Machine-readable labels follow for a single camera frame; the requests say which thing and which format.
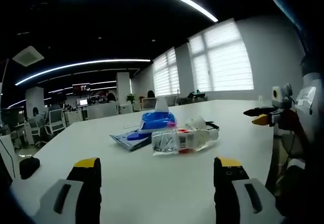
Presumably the white grey worn device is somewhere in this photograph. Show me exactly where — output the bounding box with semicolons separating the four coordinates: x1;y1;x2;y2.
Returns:
295;56;324;113

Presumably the narrow window with blinds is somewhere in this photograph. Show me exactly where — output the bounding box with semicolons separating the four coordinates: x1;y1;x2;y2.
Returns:
152;47;181;97

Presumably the clear plastic bag with items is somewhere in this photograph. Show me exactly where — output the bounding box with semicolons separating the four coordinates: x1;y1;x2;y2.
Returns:
151;117;220;157

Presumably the large window with blinds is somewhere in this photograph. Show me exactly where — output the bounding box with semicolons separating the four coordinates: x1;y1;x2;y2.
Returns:
188;18;255;93

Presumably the white table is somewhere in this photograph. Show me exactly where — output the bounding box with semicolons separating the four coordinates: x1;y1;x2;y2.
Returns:
9;98;277;224

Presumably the red wall screen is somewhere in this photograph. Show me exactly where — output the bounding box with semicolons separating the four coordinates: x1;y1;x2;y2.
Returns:
72;83;91;92

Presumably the blue tissue pack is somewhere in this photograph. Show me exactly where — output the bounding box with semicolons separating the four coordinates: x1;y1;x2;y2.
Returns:
139;98;176;134

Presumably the black pouch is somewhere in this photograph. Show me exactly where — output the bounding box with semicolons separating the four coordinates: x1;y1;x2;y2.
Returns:
19;157;41;180

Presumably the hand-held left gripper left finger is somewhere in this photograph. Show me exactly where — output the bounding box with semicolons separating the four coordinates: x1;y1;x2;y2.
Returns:
32;157;102;224

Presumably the ceiling air vent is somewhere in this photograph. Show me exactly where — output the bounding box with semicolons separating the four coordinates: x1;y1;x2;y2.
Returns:
12;45;45;66

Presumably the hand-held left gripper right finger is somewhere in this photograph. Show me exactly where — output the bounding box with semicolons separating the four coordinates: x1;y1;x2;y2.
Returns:
213;157;285;224

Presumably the white office chair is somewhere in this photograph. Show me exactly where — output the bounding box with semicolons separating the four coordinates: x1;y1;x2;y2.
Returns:
47;108;67;135
26;117;43;145

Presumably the person's right hand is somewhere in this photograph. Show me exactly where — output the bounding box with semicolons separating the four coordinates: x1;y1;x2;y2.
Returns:
278;107;306;140

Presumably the blue packet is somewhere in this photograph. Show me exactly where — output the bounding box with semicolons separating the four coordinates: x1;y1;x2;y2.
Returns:
109;129;153;153

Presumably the black cable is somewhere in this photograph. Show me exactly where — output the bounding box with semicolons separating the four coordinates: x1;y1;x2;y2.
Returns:
204;119;220;131

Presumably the white pillar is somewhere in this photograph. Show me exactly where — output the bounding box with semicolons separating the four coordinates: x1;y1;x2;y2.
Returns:
116;72;134;106

